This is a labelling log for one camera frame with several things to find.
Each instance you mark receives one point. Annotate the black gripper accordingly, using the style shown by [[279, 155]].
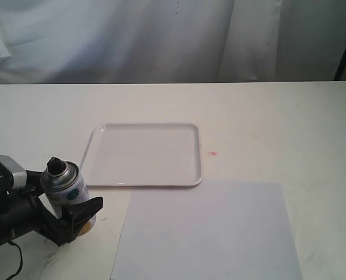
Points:
[[22, 212]]

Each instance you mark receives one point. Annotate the white polka-dot spray can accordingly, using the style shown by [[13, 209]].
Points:
[[63, 184]]

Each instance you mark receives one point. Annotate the white plastic tray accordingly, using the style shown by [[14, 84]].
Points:
[[151, 155]]

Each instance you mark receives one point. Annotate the white backdrop curtain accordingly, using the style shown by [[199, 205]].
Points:
[[170, 41]]

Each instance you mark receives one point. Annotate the white paper sheet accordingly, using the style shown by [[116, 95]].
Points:
[[221, 229]]

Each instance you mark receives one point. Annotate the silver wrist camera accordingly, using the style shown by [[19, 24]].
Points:
[[12, 175]]

